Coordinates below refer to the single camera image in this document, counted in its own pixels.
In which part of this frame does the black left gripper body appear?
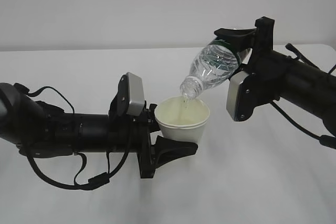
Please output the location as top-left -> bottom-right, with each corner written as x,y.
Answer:
133,104 -> 160,178

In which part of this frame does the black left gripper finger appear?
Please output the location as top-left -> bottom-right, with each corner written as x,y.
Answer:
153,136 -> 198,169

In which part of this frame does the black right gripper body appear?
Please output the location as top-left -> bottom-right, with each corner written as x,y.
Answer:
238,16 -> 276,77

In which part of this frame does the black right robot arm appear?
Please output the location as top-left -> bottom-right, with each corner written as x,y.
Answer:
214,17 -> 335,148

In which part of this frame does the clear plastic water bottle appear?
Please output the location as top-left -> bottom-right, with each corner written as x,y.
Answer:
180,38 -> 251,100

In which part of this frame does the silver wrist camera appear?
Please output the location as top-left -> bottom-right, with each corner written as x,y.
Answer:
117,72 -> 145,116
226,71 -> 256,122

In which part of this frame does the black left camera cable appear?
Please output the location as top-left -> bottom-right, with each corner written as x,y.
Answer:
26,85 -> 132,190

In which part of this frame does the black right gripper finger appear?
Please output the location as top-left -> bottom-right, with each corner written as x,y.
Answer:
214,28 -> 257,59

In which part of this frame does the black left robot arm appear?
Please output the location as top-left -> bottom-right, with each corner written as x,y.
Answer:
1,77 -> 198,178

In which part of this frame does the white paper cup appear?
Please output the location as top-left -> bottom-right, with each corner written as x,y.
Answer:
154,97 -> 210,143

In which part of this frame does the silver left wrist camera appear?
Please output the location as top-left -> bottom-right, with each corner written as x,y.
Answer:
117,72 -> 145,116

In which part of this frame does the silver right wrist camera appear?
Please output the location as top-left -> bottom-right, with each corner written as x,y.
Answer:
226,71 -> 256,122

